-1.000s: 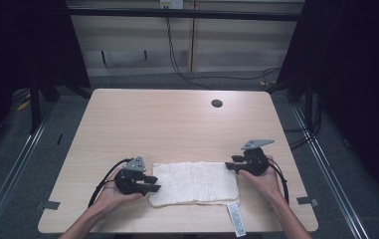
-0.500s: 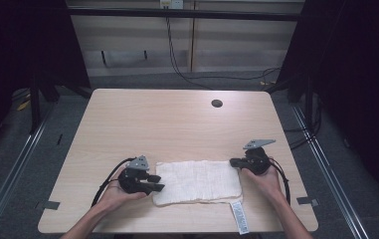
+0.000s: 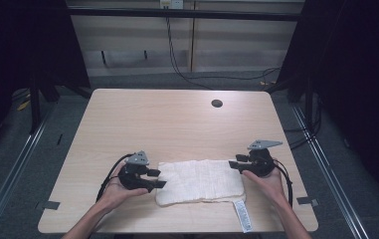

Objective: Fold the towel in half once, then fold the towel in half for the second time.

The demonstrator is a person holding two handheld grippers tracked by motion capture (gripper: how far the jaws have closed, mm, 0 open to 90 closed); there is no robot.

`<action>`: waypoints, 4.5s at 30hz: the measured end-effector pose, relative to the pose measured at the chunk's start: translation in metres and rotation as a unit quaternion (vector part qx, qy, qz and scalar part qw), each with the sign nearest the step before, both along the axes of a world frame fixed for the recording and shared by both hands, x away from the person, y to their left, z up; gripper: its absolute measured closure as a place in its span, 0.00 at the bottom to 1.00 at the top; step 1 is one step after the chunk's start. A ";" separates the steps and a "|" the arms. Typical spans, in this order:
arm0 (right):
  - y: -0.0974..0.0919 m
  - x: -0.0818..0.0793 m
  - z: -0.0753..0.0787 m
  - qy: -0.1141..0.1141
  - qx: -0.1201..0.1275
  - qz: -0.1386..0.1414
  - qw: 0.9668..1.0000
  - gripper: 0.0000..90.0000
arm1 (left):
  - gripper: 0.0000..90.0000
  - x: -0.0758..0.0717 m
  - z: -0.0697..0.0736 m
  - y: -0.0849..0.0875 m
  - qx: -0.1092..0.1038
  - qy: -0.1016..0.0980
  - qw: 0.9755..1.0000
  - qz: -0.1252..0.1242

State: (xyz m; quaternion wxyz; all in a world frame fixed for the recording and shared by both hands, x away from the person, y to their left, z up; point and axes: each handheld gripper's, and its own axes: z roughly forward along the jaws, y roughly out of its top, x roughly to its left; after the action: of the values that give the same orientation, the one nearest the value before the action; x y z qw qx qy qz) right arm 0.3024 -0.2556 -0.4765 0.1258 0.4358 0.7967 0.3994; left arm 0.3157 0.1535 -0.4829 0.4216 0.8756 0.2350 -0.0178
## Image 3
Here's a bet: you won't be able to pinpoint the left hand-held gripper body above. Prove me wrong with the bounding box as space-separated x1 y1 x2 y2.
117 150 155 193

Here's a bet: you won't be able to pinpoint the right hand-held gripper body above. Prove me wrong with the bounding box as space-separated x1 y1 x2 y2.
239 138 284 178

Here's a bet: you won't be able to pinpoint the cream towel with white label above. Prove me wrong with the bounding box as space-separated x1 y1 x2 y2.
154 158 254 234

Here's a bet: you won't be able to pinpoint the person's left hand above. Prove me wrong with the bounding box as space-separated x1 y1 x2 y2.
104 161 150 214

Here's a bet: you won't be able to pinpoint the person's right hand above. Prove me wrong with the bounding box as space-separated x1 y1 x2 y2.
242 157 287 207

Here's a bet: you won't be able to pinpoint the grey tape strip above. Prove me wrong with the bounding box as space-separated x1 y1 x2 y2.
34 200 61 211
296 195 320 207

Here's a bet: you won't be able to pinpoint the black metal stand leg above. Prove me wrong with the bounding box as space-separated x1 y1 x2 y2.
303 75 314 131
28 77 43 135

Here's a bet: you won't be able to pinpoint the dark curtain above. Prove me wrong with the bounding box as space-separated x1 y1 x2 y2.
276 0 379 207
0 0 92 160

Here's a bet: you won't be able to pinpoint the left hand-held gripper black cable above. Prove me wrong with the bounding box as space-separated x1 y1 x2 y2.
95 152 135 204

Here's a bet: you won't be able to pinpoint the hand-held gripper black cable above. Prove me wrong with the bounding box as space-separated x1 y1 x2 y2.
95 152 135 204
271 158 293 209

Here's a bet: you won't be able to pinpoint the right hand-held gripper black cable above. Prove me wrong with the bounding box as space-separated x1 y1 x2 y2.
271 158 293 209

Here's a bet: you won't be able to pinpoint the black floor cables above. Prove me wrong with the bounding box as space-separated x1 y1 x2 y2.
282 95 323 151

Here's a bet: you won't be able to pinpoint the metal floor rail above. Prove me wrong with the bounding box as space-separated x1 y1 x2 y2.
0 105 60 239
290 104 371 239

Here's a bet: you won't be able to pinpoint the black wall power cable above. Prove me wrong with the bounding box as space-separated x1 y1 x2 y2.
165 7 282 92

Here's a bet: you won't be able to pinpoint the black horizontal frame bar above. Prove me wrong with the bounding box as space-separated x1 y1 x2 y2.
67 7 306 23

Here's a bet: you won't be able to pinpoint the white wall outlet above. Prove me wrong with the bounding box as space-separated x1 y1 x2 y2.
159 0 185 10

